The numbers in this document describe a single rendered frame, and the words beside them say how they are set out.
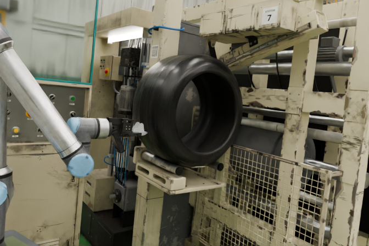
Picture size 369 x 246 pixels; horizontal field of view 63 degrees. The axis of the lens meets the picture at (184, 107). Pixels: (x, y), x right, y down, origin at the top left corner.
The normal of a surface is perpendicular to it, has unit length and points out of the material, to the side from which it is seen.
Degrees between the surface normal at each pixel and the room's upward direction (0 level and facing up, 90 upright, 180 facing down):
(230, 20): 90
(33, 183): 90
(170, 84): 71
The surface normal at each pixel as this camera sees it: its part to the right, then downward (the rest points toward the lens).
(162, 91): -0.13, -0.18
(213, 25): -0.79, -0.05
